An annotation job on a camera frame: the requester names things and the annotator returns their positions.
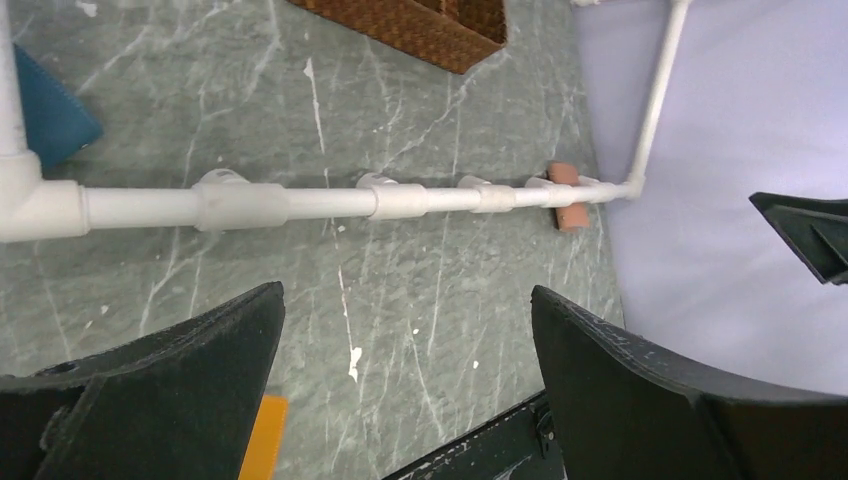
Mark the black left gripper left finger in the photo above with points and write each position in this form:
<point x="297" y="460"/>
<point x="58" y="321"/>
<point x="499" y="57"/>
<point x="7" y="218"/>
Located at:
<point x="179" y="403"/>

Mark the brown woven wicker basket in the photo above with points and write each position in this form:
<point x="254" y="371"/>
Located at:
<point x="452" y="35"/>

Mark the orange card holder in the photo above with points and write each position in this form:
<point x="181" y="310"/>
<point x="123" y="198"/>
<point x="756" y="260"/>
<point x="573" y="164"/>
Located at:
<point x="266" y="437"/>

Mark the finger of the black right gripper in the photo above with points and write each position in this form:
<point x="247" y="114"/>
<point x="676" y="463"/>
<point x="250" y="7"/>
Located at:
<point x="815" y="230"/>

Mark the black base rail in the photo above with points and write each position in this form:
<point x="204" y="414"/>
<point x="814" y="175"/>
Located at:
<point x="519" y="443"/>

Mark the white PVC pipe frame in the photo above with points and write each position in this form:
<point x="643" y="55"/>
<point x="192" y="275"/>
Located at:
<point x="33" y="208"/>

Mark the teal blue pouch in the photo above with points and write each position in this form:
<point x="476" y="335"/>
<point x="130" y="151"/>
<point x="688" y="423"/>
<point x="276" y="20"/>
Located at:
<point x="57" y="123"/>

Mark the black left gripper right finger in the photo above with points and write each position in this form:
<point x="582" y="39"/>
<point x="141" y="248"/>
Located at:
<point x="626" y="408"/>

